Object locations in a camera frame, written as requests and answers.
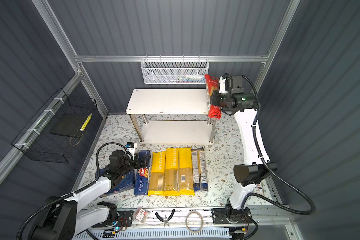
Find red spaghetti bag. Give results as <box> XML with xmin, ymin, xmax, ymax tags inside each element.
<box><xmin>205</xmin><ymin>75</ymin><xmax>222</xmax><ymax>120</ymax></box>

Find clear blue spaghetti bag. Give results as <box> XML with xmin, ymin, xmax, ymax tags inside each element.
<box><xmin>191</xmin><ymin>148</ymin><xmax>209</xmax><ymax>192</ymax></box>

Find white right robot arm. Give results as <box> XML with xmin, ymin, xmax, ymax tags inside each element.
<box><xmin>212</xmin><ymin>91</ymin><xmax>277</xmax><ymax>210</ymax></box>

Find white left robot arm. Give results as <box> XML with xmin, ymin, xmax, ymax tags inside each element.
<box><xmin>25</xmin><ymin>150</ymin><xmax>151</xmax><ymax>240</ymax></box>

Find dark blue pasta box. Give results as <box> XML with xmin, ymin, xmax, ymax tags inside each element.
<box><xmin>96</xmin><ymin>168</ymin><xmax>136</xmax><ymax>198</ymax></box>

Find white two-tier shelf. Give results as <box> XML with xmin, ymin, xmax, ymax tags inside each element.
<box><xmin>126</xmin><ymin>89</ymin><xmax>217</xmax><ymax>147</ymax></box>

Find floral patterned table mat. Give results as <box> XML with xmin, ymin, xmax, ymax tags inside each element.
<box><xmin>75</xmin><ymin>114</ymin><xmax>245</xmax><ymax>209</ymax></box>

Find blue Barilla spaghetti box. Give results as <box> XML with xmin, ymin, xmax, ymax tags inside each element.
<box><xmin>134</xmin><ymin>151</ymin><xmax>152</xmax><ymax>196</ymax></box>

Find yellow Pastatime bag left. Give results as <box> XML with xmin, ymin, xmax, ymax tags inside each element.
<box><xmin>148</xmin><ymin>151</ymin><xmax>166</xmax><ymax>196</ymax></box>

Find yellow pastatime bag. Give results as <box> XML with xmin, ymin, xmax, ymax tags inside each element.
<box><xmin>179</xmin><ymin>148</ymin><xmax>195</xmax><ymax>196</ymax></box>
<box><xmin>164</xmin><ymin>148</ymin><xmax>179</xmax><ymax>196</ymax></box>
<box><xmin>148</xmin><ymin>151</ymin><xmax>166</xmax><ymax>196</ymax></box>

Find yellow Pastatime bag middle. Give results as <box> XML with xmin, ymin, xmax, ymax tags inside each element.
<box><xmin>164</xmin><ymin>148</ymin><xmax>179</xmax><ymax>196</ymax></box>

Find small red white packet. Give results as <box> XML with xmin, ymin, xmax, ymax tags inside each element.
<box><xmin>133</xmin><ymin>207</ymin><xmax>150</xmax><ymax>223</ymax></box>

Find yellow Pastatime bag right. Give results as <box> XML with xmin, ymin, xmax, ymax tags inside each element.
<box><xmin>179</xmin><ymin>148</ymin><xmax>195</xmax><ymax>196</ymax></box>

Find roll of clear tape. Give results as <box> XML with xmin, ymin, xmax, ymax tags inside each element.
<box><xmin>185</xmin><ymin>211</ymin><xmax>204</xmax><ymax>234</ymax></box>

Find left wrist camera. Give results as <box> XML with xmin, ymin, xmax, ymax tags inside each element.
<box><xmin>126</xmin><ymin>142</ymin><xmax>138</xmax><ymax>158</ymax></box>

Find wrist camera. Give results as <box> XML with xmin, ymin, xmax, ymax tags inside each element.
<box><xmin>126</xmin><ymin>142</ymin><xmax>138</xmax><ymax>158</ymax></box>
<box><xmin>219</xmin><ymin>73</ymin><xmax>245</xmax><ymax>94</ymax></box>

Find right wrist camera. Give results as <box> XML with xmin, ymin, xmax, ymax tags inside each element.
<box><xmin>219</xmin><ymin>73</ymin><xmax>245</xmax><ymax>94</ymax></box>

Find black handled pliers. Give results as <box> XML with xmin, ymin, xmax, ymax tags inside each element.
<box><xmin>155</xmin><ymin>209</ymin><xmax>176</xmax><ymax>228</ymax></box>

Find black wire basket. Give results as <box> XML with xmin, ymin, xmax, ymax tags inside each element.
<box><xmin>12</xmin><ymin>91</ymin><xmax>97</xmax><ymax>164</ymax></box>

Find white wire mesh basket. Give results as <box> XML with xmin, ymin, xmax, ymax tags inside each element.
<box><xmin>141</xmin><ymin>60</ymin><xmax>210</xmax><ymax>85</ymax></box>

